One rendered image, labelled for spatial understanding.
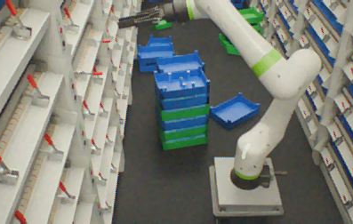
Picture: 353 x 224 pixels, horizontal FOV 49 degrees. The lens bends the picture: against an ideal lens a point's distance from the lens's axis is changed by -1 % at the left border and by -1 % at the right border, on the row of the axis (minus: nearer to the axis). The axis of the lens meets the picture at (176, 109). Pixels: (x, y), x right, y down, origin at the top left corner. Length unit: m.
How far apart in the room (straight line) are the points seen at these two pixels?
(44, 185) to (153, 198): 1.22
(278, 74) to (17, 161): 0.90
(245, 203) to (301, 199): 0.60
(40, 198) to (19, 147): 0.19
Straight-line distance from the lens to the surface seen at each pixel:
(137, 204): 2.25
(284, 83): 1.41
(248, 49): 1.42
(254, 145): 1.69
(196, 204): 2.23
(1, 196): 0.85
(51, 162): 1.17
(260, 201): 1.82
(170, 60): 2.79
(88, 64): 1.61
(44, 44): 1.16
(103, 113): 1.93
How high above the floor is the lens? 1.71
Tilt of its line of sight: 36 degrees down
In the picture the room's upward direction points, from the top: 2 degrees counter-clockwise
